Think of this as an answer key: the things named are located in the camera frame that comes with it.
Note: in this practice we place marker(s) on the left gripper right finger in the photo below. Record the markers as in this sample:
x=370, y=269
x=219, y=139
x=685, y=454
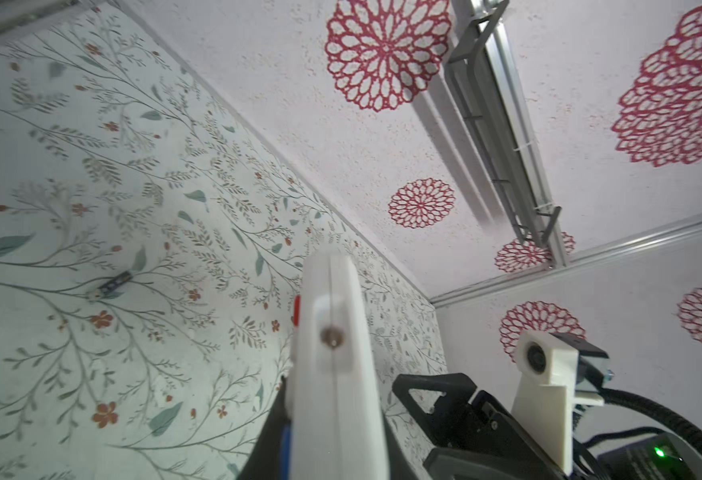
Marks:
x=399, y=466

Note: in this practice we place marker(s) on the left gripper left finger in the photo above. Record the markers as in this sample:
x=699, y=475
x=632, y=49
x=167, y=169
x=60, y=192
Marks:
x=265, y=460

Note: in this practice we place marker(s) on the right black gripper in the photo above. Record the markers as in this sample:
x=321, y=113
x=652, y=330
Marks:
x=474, y=436

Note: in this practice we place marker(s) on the white remote control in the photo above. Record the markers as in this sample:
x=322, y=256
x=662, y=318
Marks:
x=336, y=428

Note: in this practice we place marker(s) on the black AAA battery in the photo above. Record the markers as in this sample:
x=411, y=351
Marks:
x=107, y=289

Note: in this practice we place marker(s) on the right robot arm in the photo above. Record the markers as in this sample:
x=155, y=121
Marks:
x=670, y=450

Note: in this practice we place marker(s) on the dark grey wall shelf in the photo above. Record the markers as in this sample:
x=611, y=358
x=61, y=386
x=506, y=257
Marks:
x=485, y=87

